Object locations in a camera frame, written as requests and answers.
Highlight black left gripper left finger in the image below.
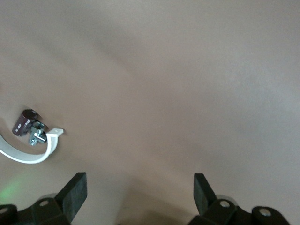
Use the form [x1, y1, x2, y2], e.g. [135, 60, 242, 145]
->
[17, 172, 88, 225]

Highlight dark brown cylindrical capacitor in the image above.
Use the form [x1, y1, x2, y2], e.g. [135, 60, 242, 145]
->
[12, 109, 39, 136]

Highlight white curved plastic bracket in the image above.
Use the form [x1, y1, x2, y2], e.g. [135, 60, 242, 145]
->
[0, 127, 64, 165]

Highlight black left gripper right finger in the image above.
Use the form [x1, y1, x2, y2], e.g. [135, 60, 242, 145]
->
[190, 173, 253, 225]

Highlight silver metal screw fitting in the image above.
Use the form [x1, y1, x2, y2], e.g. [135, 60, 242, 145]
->
[28, 120, 49, 146]

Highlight brown paper table cover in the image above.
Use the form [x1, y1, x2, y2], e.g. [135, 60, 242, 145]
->
[0, 0, 300, 225]

